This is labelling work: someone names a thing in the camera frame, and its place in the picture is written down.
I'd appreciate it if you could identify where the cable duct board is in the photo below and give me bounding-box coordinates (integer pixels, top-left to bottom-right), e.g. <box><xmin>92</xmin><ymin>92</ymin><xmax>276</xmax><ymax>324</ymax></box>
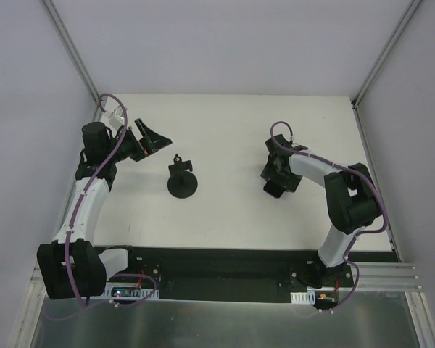
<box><xmin>101</xmin><ymin>283</ymin><xmax>160</xmax><ymax>302</ymax></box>
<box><xmin>290</xmin><ymin>289</ymin><xmax>340</xmax><ymax>310</ymax></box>

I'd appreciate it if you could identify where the right cable duct board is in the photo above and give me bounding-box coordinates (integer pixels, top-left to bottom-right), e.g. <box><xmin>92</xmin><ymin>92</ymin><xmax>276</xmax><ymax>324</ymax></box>
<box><xmin>290</xmin><ymin>289</ymin><xmax>340</xmax><ymax>310</ymax></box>

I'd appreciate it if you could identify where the black smartphone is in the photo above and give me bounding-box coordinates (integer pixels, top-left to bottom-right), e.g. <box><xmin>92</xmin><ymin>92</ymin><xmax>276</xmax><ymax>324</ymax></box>
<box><xmin>263</xmin><ymin>181</ymin><xmax>286</xmax><ymax>199</ymax></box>

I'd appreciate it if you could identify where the left cable duct board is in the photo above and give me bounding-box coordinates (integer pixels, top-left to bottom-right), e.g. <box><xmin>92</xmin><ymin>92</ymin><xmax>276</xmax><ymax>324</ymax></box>
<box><xmin>101</xmin><ymin>283</ymin><xmax>160</xmax><ymax>302</ymax></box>

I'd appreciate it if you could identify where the left aluminium frame post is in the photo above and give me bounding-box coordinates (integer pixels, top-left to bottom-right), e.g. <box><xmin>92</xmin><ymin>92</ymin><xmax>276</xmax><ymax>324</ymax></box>
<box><xmin>41</xmin><ymin>0</ymin><xmax>99</xmax><ymax>102</ymax></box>

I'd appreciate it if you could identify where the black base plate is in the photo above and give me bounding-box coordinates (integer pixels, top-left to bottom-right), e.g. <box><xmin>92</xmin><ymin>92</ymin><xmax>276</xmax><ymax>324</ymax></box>
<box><xmin>90</xmin><ymin>246</ymin><xmax>356</xmax><ymax>302</ymax></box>

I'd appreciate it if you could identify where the aluminium frame post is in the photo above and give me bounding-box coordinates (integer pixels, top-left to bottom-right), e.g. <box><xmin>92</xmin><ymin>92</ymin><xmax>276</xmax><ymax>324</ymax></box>
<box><xmin>351</xmin><ymin>0</ymin><xmax>425</xmax><ymax>110</ymax></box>
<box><xmin>41</xmin><ymin>0</ymin><xmax>99</xmax><ymax>102</ymax></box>

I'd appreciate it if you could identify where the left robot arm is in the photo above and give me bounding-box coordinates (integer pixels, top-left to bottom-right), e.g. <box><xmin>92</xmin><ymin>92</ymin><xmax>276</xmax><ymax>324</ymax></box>
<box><xmin>37</xmin><ymin>119</ymin><xmax>172</xmax><ymax>299</ymax></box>

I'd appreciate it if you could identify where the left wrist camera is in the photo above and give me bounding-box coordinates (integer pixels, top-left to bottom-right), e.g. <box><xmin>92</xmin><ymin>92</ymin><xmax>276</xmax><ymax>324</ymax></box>
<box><xmin>101</xmin><ymin>107</ymin><xmax>125</xmax><ymax>130</ymax></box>

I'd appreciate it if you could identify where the black phone stand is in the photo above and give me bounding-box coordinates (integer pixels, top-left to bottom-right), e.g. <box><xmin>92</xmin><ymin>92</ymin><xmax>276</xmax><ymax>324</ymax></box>
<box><xmin>167</xmin><ymin>154</ymin><xmax>198</xmax><ymax>199</ymax></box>

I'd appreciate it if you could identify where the right aluminium frame post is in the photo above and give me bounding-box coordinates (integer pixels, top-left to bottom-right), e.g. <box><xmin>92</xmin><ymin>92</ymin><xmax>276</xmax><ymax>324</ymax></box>
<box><xmin>351</xmin><ymin>0</ymin><xmax>425</xmax><ymax>110</ymax></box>

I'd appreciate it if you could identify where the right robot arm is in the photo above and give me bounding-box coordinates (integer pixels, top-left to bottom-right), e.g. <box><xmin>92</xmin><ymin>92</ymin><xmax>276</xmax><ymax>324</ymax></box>
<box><xmin>261</xmin><ymin>134</ymin><xmax>383</xmax><ymax>289</ymax></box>

